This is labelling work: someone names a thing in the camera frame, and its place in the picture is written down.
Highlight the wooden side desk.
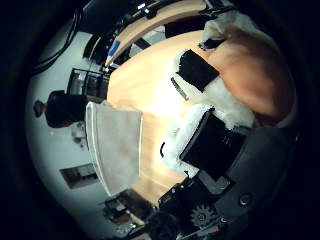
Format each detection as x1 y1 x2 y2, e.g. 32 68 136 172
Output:
104 0 208 67

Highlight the blue object on desk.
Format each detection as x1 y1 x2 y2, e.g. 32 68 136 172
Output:
107 40 121 58

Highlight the person in dark clothes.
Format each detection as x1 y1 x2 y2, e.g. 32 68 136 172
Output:
32 90 88 129

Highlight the black wire rack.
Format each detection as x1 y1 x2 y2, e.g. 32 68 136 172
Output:
66 67 110 100

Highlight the black cable bundle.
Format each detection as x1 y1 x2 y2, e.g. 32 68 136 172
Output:
31 8 84 76

